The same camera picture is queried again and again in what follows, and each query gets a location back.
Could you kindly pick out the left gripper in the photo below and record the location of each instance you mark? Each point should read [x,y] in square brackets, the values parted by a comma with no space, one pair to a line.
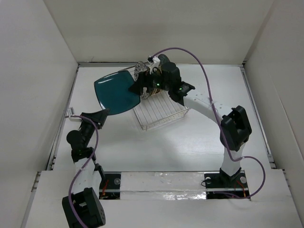
[99,116]

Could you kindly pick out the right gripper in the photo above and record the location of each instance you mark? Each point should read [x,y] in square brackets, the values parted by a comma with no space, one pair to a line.
[142,80]

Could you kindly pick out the blue floral white plate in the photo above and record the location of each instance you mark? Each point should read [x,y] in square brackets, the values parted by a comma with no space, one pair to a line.
[141,67]

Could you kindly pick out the square teal plate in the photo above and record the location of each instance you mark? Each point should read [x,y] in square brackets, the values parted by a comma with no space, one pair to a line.
[112,92]

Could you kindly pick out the brown gold patterned plate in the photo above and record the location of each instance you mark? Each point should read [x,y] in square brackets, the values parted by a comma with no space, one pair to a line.
[156,91]

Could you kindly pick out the round teal plate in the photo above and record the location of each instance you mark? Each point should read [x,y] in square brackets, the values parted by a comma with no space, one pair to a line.
[163,59]

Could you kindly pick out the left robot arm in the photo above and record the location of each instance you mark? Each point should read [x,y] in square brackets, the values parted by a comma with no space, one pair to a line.
[82,206]

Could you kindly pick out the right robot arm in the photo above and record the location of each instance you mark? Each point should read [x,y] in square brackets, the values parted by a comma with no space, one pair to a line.
[234,125]

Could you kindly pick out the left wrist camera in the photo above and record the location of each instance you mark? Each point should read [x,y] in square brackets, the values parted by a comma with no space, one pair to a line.
[72,114]

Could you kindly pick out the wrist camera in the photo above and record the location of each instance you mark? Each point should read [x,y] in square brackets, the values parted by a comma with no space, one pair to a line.
[72,114]
[153,63]

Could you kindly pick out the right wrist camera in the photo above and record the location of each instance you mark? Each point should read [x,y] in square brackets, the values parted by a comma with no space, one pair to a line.
[153,63]

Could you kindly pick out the wire dish rack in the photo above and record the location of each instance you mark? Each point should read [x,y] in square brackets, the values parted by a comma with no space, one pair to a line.
[158,110]

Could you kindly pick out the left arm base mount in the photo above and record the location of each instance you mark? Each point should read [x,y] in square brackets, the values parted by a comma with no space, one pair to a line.
[110,187]

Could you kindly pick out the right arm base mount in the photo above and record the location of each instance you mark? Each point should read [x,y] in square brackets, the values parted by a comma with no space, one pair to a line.
[219,185]

